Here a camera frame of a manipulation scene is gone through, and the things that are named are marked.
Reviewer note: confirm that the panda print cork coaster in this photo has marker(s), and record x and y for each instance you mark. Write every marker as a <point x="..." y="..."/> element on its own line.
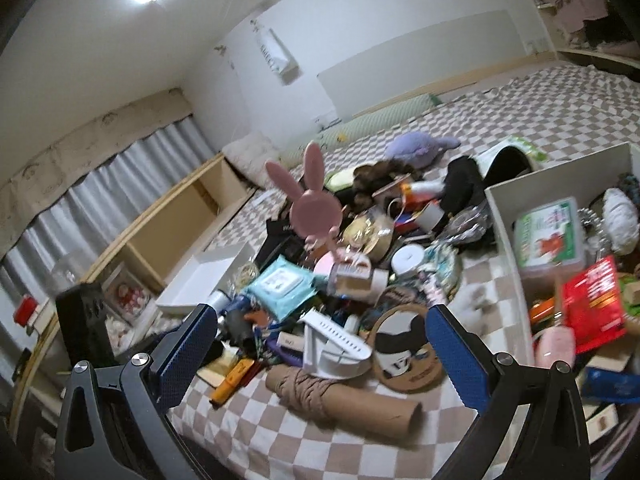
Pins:
<point x="400" y="350"/>

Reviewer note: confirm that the dark clothes pile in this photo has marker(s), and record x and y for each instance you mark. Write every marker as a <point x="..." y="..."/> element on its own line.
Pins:
<point x="607" y="32"/>

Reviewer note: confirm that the black cloth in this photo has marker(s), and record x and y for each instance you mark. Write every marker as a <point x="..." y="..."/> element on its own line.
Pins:
<point x="460" y="185"/>

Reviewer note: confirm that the pink clothes pile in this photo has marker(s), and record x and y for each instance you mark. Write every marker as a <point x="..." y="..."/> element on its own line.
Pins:
<point x="575" y="5"/>

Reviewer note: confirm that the purple plush toy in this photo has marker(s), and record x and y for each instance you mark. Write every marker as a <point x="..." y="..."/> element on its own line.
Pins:
<point x="415" y="150"/>

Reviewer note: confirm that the blue bottle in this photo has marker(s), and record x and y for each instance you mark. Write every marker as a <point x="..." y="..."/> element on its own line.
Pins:
<point x="239" y="302"/>

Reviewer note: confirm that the grey curtain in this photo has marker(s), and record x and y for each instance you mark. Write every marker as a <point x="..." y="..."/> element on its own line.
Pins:
<point x="100" y="200"/>

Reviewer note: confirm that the green long pillow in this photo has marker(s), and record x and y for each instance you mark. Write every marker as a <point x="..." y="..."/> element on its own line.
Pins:
<point x="380" y="120"/>

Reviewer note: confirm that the white fluffy pillow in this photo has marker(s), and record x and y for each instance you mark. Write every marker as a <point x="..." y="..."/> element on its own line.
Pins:
<point x="250" y="157"/>

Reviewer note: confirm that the red glove packet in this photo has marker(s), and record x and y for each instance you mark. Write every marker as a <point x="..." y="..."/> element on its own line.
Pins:
<point x="595" y="305"/>

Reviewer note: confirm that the white shallow tray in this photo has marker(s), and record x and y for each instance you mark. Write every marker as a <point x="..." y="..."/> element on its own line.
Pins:
<point x="200" y="280"/>

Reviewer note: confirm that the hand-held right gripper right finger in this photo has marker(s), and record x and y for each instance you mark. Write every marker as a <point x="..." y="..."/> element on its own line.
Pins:
<point x="457" y="355"/>

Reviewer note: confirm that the orange utility knife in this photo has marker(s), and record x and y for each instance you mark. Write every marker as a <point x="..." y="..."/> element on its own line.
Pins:
<point x="232" y="382"/>

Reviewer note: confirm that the clear box wooden sticks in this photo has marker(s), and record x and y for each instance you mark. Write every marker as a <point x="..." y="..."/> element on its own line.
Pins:
<point x="357" y="282"/>

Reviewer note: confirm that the gold round tin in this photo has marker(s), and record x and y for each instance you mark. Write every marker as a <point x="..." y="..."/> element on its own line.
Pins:
<point x="370" y="235"/>

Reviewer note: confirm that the white thermos bottle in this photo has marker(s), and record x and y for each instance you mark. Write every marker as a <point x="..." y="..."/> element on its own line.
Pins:
<point x="218" y="302"/>

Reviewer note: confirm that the small beige box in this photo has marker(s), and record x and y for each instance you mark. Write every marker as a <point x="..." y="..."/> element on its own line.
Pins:
<point x="291" y="342"/>

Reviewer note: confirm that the blue lighter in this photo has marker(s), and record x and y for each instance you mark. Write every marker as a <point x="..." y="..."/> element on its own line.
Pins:
<point x="612" y="385"/>

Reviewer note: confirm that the green white plastic box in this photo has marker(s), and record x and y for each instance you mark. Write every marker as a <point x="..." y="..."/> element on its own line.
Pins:
<point x="550" y="235"/>

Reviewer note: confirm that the green white plastic packet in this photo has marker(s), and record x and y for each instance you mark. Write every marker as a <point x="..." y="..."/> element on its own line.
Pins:
<point x="525" y="149"/>

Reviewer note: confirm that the white crumpled ball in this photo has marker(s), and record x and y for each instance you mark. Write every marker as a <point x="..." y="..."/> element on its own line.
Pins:
<point x="622" y="220"/>

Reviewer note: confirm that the beige wooden block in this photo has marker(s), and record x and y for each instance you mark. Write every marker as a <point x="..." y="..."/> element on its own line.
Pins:
<point x="222" y="365"/>

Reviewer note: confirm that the beige curtain valance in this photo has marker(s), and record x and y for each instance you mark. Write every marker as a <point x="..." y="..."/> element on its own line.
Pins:
<point x="90" y="150"/>

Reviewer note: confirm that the teal wet wipes pack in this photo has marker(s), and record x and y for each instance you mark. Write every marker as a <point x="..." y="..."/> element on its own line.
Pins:
<point x="280" y="287"/>

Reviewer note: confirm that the rubber band bunch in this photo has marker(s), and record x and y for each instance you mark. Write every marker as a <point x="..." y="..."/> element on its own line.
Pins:
<point x="246" y="272"/>

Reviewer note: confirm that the pink bottle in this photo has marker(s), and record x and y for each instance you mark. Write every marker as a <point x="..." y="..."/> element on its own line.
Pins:
<point x="555" y="347"/>

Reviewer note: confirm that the white headboard panel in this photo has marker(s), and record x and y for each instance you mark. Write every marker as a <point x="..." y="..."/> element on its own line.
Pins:
<point x="415" y="65"/>

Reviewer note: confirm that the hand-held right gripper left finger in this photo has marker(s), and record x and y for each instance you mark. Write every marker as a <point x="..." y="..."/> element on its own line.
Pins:
<point x="187" y="355"/>

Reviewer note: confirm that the red small box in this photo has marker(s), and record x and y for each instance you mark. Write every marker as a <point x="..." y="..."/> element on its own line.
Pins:
<point x="26" y="310"/>

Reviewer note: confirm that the brown fur item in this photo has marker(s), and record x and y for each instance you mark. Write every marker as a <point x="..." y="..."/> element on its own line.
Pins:
<point x="380" y="180"/>

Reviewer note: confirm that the orange white tube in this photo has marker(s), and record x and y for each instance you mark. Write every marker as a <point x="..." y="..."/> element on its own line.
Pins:
<point x="422" y="192"/>

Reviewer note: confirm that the wooden bedside shelf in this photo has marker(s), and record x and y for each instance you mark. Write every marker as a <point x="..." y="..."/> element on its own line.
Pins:
<point x="175" y="220"/>

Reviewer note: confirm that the white hanging bag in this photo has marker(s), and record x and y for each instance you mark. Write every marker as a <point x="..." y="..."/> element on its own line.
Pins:
<point x="277" y="55"/>

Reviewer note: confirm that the black cap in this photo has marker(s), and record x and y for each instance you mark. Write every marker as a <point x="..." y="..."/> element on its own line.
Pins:
<point x="507" y="165"/>

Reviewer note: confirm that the large black box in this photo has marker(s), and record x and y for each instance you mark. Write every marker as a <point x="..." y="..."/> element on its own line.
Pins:
<point x="280" y="242"/>

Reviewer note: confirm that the white round jar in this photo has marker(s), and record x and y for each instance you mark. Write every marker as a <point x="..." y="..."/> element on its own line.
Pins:
<point x="407" y="260"/>

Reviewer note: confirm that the white plush toy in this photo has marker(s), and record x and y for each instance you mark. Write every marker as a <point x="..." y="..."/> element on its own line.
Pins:
<point x="475" y="310"/>

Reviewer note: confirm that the clear plastic bag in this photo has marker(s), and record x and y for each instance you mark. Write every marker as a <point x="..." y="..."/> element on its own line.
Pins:
<point x="465" y="230"/>

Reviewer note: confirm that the black cylinder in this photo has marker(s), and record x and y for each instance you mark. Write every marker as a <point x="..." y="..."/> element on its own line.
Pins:
<point x="237" y="327"/>

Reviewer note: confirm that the grey tape roll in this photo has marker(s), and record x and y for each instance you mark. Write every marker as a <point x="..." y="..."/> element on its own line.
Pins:
<point x="430" y="219"/>

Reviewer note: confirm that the floral fabric scrunchie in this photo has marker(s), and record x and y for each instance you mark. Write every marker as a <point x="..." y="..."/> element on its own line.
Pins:
<point x="444" y="272"/>

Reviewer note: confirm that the pink rabbit-ear mirror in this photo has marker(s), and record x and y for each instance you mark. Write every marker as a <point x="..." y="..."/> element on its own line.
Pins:
<point x="315" y="210"/>

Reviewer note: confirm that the framed picture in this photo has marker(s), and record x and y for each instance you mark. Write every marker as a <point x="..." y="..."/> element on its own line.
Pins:
<point x="125" y="295"/>

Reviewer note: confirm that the white cardboard box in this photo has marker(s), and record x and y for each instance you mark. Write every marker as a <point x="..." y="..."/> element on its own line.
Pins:
<point x="502" y="230"/>

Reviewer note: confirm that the cardboard tube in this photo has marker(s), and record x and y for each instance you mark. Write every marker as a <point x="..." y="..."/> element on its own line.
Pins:
<point x="370" y="410"/>

